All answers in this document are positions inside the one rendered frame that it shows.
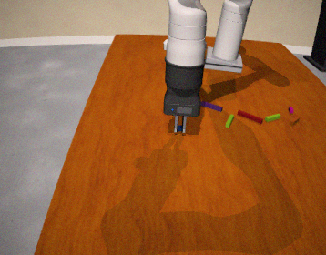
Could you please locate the lime green rod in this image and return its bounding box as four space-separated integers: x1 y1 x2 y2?
225 114 234 128
265 114 281 122

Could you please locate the dark red rod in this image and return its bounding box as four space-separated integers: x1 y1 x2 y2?
238 110 263 124

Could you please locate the purple rod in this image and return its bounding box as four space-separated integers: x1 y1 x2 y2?
201 101 223 112

